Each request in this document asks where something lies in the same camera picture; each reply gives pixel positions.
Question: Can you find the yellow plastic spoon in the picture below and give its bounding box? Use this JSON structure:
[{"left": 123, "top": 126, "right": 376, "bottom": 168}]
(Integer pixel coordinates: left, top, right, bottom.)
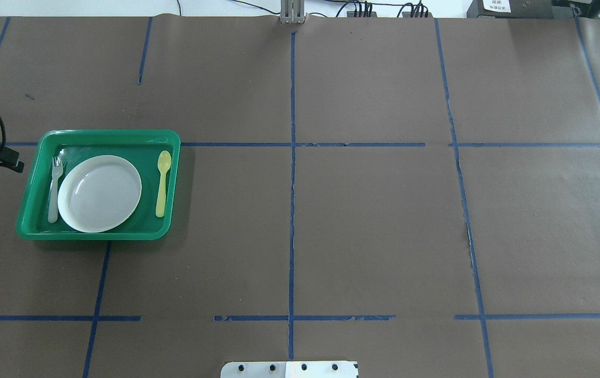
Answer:
[{"left": 155, "top": 150, "right": 172, "bottom": 218}]

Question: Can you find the white central pedestal column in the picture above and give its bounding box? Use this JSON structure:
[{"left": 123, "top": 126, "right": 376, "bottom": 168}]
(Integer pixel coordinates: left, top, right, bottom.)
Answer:
[{"left": 220, "top": 360, "right": 359, "bottom": 377}]

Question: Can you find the aluminium frame post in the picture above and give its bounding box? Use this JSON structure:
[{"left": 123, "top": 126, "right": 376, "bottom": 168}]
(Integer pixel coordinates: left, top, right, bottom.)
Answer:
[{"left": 279, "top": 0, "right": 307, "bottom": 24}]

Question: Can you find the pale green plastic fork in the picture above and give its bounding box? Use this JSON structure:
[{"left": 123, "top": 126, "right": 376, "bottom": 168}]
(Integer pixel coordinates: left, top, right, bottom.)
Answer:
[{"left": 47, "top": 155, "right": 64, "bottom": 224}]

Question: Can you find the black box with label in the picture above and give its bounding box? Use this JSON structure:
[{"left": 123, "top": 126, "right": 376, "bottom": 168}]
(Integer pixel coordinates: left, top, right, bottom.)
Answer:
[{"left": 466, "top": 1, "right": 554, "bottom": 19}]

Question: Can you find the green plastic tray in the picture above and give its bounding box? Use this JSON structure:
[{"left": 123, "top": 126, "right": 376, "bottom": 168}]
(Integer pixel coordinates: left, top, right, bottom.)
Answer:
[{"left": 16, "top": 129, "right": 181, "bottom": 240}]

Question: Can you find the white round plate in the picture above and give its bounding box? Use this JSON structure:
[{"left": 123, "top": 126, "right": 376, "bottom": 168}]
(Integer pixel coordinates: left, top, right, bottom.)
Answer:
[{"left": 57, "top": 155, "right": 142, "bottom": 234}]

